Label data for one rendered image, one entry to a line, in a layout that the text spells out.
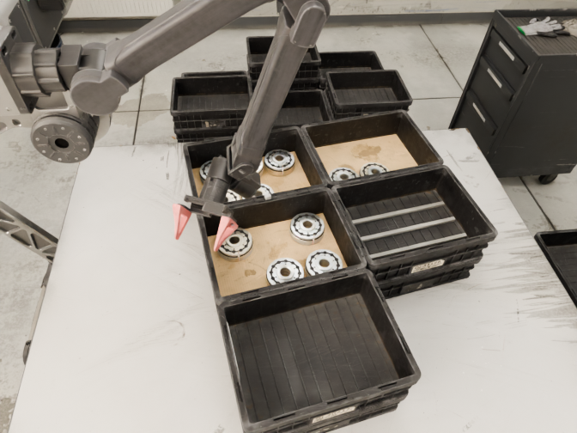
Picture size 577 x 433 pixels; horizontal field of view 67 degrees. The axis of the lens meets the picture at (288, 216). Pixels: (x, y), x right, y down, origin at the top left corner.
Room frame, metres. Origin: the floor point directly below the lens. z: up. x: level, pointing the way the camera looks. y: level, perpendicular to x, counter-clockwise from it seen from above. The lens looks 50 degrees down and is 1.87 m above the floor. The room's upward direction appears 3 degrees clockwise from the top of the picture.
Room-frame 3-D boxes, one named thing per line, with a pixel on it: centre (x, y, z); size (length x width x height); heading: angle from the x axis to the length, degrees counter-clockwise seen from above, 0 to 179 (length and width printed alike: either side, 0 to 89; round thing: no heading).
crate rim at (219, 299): (0.72, 0.02, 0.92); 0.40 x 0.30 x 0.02; 109
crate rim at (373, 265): (0.85, -0.36, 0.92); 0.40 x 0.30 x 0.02; 109
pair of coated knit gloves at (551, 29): (2.16, -1.19, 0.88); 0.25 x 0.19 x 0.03; 100
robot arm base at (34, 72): (0.64, 0.43, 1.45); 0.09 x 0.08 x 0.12; 10
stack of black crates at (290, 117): (1.93, 0.02, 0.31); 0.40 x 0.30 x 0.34; 100
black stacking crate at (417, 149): (1.13, -0.26, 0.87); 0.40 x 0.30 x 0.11; 109
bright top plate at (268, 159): (1.10, 0.04, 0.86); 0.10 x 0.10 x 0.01
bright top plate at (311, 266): (0.69, -0.11, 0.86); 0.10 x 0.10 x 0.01
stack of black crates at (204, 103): (1.86, 0.42, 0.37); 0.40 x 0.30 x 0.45; 100
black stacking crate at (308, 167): (1.00, 0.12, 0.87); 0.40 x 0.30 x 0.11; 109
